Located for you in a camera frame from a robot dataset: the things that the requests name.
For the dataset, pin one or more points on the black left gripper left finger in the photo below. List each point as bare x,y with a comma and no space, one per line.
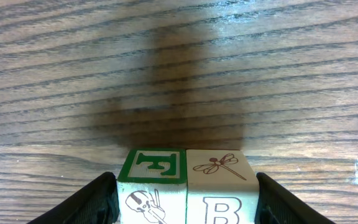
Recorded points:
95,203

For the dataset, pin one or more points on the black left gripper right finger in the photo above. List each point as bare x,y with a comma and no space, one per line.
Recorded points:
277,205

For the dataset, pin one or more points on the yellow top picture block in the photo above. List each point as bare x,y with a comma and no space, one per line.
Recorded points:
222,187

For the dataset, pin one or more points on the plain wooden picture block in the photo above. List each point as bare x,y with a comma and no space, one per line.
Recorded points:
152,187

